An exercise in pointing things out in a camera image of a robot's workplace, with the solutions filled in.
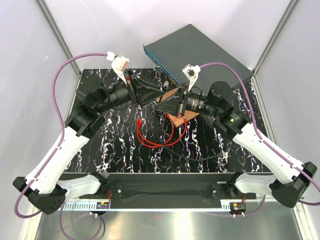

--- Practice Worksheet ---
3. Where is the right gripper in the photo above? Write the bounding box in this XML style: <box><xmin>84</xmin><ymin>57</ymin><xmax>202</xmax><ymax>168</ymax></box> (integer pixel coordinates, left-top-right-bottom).
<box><xmin>154</xmin><ymin>82</ymin><xmax>220</xmax><ymax>119</ymax></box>

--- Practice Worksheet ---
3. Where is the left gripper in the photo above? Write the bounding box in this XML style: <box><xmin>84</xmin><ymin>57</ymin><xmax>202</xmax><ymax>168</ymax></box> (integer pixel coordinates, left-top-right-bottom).
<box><xmin>95</xmin><ymin>68</ymin><xmax>165</xmax><ymax>113</ymax></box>

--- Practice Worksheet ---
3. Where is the red ethernet cable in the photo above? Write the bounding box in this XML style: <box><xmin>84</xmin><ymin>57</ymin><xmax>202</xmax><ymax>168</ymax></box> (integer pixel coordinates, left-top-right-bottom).
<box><xmin>136</xmin><ymin>112</ymin><xmax>188</xmax><ymax>148</ymax></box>

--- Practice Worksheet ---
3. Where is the grey network switch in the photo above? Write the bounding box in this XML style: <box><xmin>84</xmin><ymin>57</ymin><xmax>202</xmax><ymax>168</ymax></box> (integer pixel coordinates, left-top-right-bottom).
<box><xmin>143</xmin><ymin>24</ymin><xmax>253</xmax><ymax>85</ymax></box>

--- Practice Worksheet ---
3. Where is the black ethernet cable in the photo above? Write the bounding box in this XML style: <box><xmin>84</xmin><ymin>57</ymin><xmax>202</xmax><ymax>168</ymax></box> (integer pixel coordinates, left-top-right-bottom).
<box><xmin>153</xmin><ymin>117</ymin><xmax>230</xmax><ymax>161</ymax></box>

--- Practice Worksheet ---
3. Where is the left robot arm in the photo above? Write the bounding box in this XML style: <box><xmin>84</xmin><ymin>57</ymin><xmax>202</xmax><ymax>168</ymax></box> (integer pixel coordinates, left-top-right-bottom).
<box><xmin>12</xmin><ymin>70</ymin><xmax>164</xmax><ymax>215</ymax></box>

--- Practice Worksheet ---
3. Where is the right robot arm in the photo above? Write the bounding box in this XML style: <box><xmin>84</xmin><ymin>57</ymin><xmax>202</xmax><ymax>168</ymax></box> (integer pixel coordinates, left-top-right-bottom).
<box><xmin>154</xmin><ymin>81</ymin><xmax>317</xmax><ymax>208</ymax></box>

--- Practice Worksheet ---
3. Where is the wooden board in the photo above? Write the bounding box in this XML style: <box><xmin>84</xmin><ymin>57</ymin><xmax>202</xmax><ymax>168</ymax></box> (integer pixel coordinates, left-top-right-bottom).
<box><xmin>156</xmin><ymin>87</ymin><xmax>238</xmax><ymax>128</ymax></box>

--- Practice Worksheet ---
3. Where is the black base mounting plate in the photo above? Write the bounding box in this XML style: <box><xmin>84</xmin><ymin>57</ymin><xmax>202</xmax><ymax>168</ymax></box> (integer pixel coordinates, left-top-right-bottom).
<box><xmin>48</xmin><ymin>172</ymin><xmax>271</xmax><ymax>210</ymax></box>

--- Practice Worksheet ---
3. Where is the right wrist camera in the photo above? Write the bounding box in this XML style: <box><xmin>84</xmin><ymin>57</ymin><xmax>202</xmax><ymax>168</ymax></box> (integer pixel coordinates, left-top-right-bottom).
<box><xmin>182</xmin><ymin>64</ymin><xmax>201</xmax><ymax>91</ymax></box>

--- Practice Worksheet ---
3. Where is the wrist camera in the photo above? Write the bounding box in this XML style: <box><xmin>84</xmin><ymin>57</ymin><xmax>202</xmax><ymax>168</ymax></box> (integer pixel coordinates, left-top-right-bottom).
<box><xmin>182</xmin><ymin>64</ymin><xmax>201</xmax><ymax>91</ymax></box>
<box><xmin>106</xmin><ymin>51</ymin><xmax>130</xmax><ymax>84</ymax></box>

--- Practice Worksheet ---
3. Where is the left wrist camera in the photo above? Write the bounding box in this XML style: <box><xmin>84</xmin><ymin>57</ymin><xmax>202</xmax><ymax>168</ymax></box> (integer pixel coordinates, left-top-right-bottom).
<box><xmin>106</xmin><ymin>51</ymin><xmax>130</xmax><ymax>84</ymax></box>

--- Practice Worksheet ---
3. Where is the aluminium frame rail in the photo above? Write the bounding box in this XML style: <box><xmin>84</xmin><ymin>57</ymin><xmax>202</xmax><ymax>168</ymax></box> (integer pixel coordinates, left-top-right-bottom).
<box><xmin>32</xmin><ymin>182</ymin><xmax>306</xmax><ymax>213</ymax></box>

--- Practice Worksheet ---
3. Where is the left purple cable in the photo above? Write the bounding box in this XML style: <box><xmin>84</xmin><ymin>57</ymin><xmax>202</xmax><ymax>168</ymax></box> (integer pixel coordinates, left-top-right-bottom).
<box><xmin>13</xmin><ymin>51</ymin><xmax>110</xmax><ymax>239</ymax></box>

